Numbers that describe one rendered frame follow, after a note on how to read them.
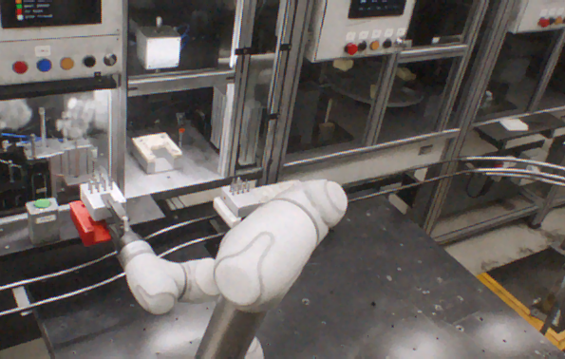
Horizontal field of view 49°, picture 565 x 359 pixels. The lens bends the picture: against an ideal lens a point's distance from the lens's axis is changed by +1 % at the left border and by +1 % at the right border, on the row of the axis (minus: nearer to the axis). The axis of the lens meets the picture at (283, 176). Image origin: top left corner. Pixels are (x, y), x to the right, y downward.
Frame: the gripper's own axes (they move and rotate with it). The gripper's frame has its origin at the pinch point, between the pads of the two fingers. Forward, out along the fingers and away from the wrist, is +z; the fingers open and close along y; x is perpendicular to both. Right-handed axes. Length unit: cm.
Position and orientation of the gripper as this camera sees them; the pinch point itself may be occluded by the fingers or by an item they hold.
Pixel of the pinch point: (108, 207)
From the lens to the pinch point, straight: 189.4
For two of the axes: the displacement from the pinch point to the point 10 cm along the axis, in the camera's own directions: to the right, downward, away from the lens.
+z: -5.2, -5.6, 6.5
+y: 1.7, -8.1, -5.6
